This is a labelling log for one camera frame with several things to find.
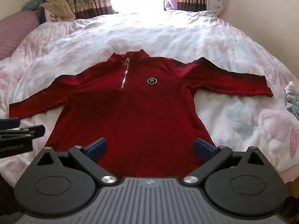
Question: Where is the pink striped pillow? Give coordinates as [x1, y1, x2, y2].
[0, 10, 41, 60]

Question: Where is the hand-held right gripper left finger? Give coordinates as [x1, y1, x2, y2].
[35, 138, 118, 185]

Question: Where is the white printed pillow blue trim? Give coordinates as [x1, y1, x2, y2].
[40, 7, 61, 25]

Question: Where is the teal cloth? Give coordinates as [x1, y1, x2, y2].
[21, 0, 59, 11]

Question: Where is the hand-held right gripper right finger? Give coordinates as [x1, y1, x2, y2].
[183, 138, 267, 184]

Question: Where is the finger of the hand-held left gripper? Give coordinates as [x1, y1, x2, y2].
[0, 118, 20, 129]
[0, 125, 45, 141]

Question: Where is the crumpled patterned cloth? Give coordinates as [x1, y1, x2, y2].
[284, 81, 299, 120]

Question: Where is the white floral quilt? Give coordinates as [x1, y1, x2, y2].
[0, 10, 299, 187]

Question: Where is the red zip-neck shirt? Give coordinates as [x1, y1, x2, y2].
[9, 49, 274, 178]

